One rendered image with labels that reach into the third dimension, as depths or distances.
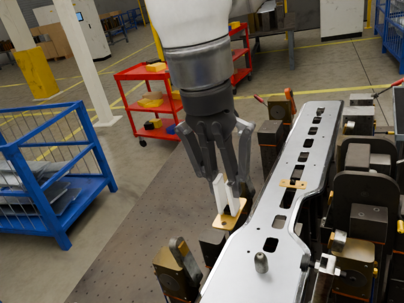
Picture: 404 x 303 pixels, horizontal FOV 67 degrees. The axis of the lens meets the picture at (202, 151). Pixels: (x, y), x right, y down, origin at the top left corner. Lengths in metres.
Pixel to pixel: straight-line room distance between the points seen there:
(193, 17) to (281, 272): 0.60
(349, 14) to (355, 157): 6.64
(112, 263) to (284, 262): 0.79
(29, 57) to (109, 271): 6.75
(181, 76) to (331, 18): 7.00
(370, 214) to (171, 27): 0.56
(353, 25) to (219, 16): 7.06
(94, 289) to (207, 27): 1.11
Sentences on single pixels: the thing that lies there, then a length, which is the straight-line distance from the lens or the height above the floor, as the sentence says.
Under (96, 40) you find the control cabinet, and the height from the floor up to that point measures 0.65.
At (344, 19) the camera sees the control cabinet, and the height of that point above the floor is 0.39.
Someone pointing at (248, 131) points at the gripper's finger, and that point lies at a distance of 0.44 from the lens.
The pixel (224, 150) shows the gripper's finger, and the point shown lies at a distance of 0.47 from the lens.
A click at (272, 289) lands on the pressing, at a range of 0.76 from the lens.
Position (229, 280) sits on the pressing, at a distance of 0.79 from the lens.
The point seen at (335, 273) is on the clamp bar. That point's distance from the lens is 0.53.
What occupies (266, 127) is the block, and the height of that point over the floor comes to 1.03.
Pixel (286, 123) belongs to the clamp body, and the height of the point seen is 0.94.
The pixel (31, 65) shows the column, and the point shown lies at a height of 0.79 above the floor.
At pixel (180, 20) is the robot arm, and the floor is 1.58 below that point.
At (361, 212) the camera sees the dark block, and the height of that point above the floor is 1.12.
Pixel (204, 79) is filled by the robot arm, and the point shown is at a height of 1.51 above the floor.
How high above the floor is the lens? 1.62
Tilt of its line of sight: 28 degrees down
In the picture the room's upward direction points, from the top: 13 degrees counter-clockwise
